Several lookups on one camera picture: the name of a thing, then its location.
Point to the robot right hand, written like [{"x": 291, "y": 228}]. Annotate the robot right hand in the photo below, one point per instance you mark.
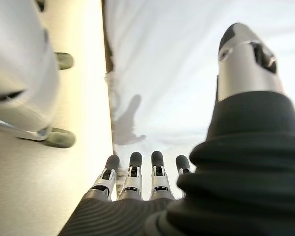
[{"x": 236, "y": 172}]

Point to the white duvet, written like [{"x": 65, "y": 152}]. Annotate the white duvet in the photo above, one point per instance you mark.
[{"x": 174, "y": 61}]

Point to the dark robot right foot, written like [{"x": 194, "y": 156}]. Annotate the dark robot right foot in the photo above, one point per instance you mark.
[{"x": 61, "y": 137}]

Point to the dark robot foot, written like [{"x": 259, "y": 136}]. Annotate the dark robot foot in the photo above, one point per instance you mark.
[
  {"x": 61, "y": 137},
  {"x": 65, "y": 61}
]

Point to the dark robot left foot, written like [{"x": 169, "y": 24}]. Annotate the dark robot left foot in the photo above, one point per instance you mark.
[{"x": 65, "y": 61}]

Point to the dark upholstered bed frame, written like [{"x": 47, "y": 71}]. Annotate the dark upholstered bed frame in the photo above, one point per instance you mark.
[{"x": 107, "y": 37}]

